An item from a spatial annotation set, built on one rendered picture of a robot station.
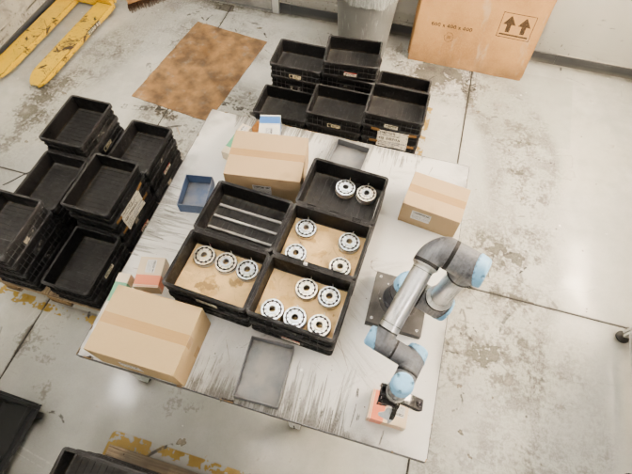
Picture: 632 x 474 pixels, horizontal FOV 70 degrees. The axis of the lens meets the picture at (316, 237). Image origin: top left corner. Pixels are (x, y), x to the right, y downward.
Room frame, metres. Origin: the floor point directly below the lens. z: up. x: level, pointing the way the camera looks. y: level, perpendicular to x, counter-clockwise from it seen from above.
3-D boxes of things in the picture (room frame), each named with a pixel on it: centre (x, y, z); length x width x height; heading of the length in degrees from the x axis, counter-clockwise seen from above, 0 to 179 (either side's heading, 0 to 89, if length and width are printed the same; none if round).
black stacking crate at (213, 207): (1.16, 0.35, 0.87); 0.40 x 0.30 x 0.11; 72
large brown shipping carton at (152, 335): (0.60, 0.71, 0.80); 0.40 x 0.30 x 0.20; 76
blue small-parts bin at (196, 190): (1.41, 0.65, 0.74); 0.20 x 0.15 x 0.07; 175
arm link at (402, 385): (0.34, -0.30, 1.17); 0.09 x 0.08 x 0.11; 150
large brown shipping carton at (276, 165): (1.55, 0.27, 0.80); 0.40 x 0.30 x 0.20; 84
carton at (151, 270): (0.92, 0.79, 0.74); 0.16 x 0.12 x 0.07; 178
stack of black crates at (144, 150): (1.95, 1.17, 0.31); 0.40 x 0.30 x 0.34; 165
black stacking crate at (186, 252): (0.87, 0.44, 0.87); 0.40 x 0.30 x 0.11; 72
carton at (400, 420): (0.33, -0.32, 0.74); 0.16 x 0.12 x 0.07; 76
